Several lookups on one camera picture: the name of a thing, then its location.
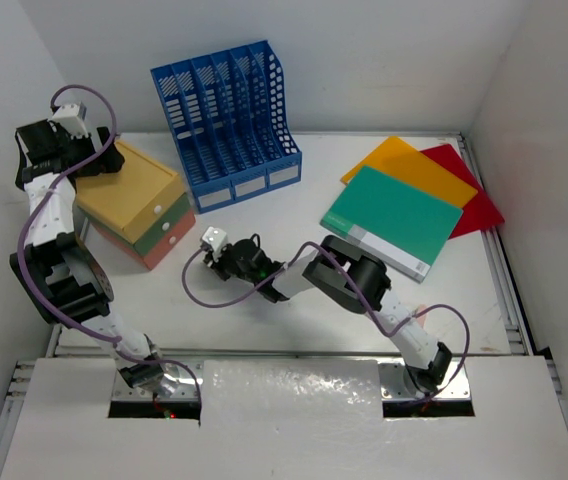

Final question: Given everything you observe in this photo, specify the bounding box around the yellow drawer box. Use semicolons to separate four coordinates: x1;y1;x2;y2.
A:
76;140;185;243

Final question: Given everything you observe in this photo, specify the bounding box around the pink bottom drawer box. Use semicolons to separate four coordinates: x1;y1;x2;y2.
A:
94;211;195;270

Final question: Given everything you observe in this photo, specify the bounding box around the green folder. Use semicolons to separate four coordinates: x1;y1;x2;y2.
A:
320;167;462;283

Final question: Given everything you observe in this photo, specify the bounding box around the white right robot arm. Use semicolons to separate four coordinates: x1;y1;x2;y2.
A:
201;227;452;396

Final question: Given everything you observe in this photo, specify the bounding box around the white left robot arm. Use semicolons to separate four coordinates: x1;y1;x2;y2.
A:
9;119;165;394

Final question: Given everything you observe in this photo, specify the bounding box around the blue file organizer rack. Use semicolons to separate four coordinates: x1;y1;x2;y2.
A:
150;41;302;213

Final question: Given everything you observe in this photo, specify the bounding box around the orange folder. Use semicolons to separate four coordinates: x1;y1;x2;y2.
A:
340;137;478;208

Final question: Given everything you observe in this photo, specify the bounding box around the pink eraser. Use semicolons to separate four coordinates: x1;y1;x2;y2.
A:
413;304;428;327

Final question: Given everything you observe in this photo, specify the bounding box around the red folder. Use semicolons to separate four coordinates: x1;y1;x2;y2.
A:
421;144;505;239

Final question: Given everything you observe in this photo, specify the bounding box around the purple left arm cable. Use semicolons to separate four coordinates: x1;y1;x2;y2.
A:
17;84;203;401

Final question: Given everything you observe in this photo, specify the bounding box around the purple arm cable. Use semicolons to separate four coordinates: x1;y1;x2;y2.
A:
182;242;471;404
17;84;203;401

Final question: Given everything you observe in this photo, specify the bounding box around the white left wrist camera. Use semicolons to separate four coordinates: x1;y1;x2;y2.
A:
51;102;89;138

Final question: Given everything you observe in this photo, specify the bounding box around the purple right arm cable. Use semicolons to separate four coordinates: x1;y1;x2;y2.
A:
182;242;471;404

